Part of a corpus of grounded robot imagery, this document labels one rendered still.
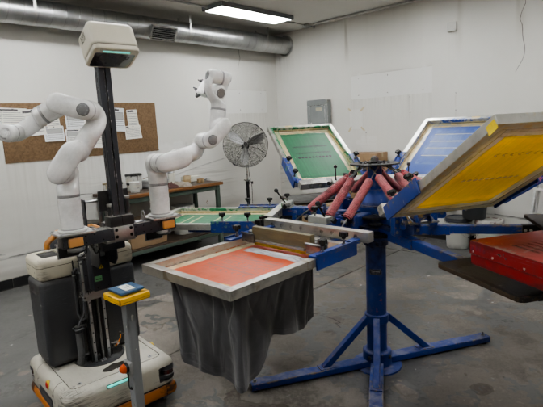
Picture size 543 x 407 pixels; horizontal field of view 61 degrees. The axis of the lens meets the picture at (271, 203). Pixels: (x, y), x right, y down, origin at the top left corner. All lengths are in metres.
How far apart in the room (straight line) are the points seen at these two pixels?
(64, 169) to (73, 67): 3.81
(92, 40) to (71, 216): 0.75
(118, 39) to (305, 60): 5.47
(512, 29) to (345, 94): 2.28
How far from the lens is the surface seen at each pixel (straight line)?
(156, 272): 2.03
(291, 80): 7.62
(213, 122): 2.52
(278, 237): 2.25
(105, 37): 2.18
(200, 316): 2.02
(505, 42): 6.06
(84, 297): 2.80
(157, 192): 2.37
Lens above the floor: 1.55
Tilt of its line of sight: 9 degrees down
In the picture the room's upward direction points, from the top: 3 degrees counter-clockwise
